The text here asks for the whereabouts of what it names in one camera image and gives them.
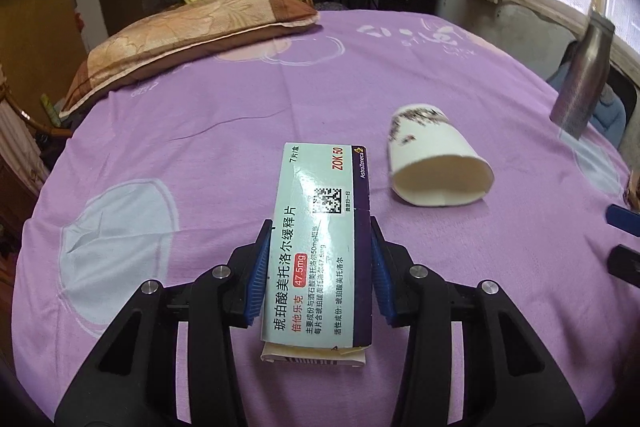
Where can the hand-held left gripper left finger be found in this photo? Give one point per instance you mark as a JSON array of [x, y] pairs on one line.
[[257, 277]]

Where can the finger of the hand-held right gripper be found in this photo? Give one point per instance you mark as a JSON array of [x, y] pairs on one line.
[[625, 221], [627, 262]]

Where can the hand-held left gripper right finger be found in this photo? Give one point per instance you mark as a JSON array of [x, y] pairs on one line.
[[382, 279]]

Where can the long cardboard medicine box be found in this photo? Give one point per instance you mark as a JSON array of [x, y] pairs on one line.
[[320, 232]]

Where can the floral paper cup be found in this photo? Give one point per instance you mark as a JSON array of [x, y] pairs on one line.
[[430, 152]]

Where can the black chair with blue cushion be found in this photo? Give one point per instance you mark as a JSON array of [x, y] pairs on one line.
[[610, 117]]

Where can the metal bottle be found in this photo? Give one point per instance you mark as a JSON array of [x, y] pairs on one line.
[[582, 77]]

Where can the brown floral pillow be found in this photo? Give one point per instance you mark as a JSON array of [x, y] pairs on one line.
[[200, 22]]

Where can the pink floral curtain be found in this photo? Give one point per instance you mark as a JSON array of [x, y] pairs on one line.
[[20, 147]]

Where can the wooden armchair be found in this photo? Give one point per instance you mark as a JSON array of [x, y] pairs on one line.
[[25, 119]]

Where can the light wooden door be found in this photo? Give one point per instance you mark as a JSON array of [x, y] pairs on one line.
[[40, 32]]

